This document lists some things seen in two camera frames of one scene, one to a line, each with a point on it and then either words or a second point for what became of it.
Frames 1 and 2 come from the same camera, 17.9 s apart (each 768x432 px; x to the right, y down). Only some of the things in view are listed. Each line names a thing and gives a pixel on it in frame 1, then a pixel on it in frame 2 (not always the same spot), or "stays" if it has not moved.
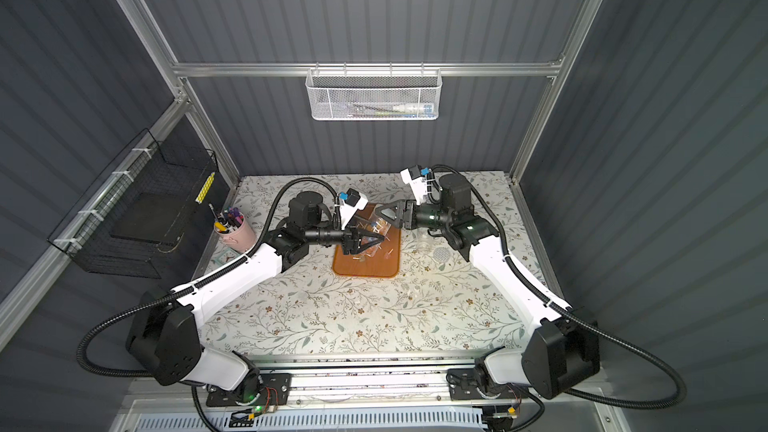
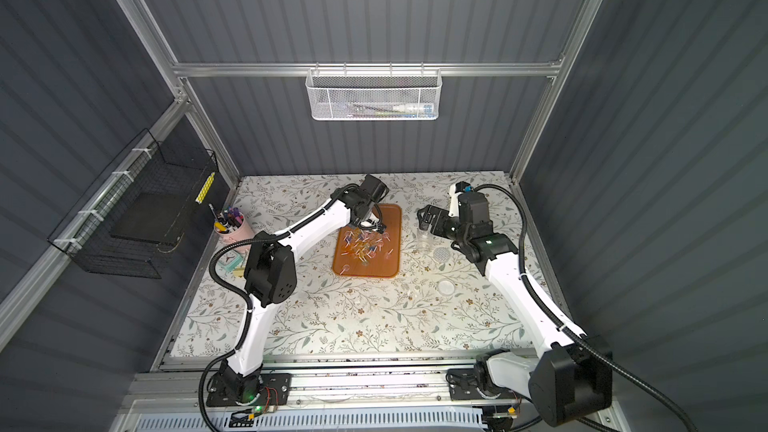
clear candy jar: (379, 226) stays
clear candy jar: (423, 242) stays
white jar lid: (442, 254) stays
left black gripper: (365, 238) -> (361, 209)
